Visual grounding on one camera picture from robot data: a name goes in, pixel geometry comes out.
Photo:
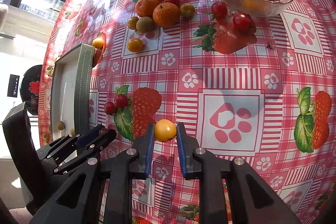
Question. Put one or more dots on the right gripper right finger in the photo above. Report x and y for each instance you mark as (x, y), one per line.
(190, 168)

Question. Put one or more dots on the green brown longan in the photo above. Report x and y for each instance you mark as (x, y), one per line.
(145, 24)

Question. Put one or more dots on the red cherry tomato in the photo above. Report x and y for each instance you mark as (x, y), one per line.
(244, 24)
(110, 108)
(175, 2)
(219, 10)
(121, 101)

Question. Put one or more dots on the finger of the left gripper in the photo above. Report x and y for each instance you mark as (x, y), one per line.
(105, 137)
(89, 137)

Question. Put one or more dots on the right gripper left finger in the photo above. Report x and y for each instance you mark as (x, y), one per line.
(141, 167)

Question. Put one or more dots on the grey rectangular tray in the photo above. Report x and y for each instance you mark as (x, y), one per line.
(70, 91)

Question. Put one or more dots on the red cherry tomato by bowl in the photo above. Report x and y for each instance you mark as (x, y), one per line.
(219, 10)
(244, 24)

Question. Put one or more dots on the red cherry tomato in pile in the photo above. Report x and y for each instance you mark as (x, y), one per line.
(175, 2)

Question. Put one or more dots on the strawberry pattern tablecloth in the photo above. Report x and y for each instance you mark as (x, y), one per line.
(271, 103)

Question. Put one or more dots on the brown longan fruit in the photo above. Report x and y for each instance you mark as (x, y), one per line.
(72, 131)

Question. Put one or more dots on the large orange mandarin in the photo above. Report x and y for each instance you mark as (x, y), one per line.
(166, 14)

